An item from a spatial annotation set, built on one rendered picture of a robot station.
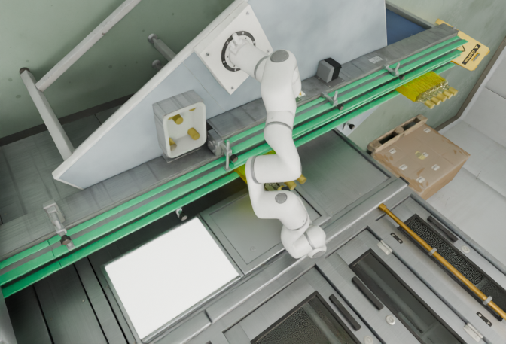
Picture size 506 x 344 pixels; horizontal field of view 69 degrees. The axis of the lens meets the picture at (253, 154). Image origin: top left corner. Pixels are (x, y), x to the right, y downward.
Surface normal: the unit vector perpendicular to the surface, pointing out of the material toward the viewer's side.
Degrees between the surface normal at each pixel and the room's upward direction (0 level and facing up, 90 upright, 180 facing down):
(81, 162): 0
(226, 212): 90
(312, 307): 90
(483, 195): 90
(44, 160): 90
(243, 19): 5
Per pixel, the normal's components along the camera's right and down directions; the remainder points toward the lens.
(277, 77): -0.22, -0.54
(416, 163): 0.06, -0.67
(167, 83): 0.59, 0.62
